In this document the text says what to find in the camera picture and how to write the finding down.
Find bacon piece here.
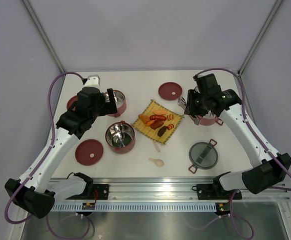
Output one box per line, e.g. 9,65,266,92
167,123,175,131
167,114,175,121

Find salmon slice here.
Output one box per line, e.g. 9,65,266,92
153,109,168,115

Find red sausage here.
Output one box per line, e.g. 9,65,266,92
149,114,167,121

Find brown meat slice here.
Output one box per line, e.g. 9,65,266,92
150,120,164,130

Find dark chocolate pastry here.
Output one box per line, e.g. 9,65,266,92
157,126,168,137

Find fried chicken piece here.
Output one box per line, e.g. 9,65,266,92
138,114,150,124

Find metal tongs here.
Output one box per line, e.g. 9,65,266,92
177,96,200,126

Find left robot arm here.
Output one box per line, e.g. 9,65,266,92
4,87,117,219

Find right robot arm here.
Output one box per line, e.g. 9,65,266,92
184,73,291,198

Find back left red steel bowl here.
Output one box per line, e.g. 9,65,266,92
108,89,127,118

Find red steel bowl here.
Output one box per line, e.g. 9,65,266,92
108,89,127,118
189,111,224,126
105,120,136,154

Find right red steel bowl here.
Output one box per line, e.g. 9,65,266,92
189,111,224,126

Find far left red lid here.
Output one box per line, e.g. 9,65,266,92
66,95,78,110

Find back red lid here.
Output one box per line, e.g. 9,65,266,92
158,82,183,101

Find front red steel bowl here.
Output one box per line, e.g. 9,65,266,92
105,120,136,154

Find front left red lid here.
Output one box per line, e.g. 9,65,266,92
75,139,104,166

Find beige spoon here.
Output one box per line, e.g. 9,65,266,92
148,158,165,167

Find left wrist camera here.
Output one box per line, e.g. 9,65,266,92
83,74,101,89

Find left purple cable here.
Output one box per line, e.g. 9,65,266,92
4,71,96,239

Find purple cable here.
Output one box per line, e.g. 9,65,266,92
4,71,96,239
185,67,291,238

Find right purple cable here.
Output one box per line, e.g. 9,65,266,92
185,67,291,238

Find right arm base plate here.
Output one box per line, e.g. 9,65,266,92
191,183,234,200

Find aluminium rail frame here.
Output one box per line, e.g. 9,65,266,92
10,178,291,240

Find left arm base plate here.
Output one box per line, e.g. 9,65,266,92
67,183,110,201

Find white slotted cable duct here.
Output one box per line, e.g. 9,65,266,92
51,202,217,213

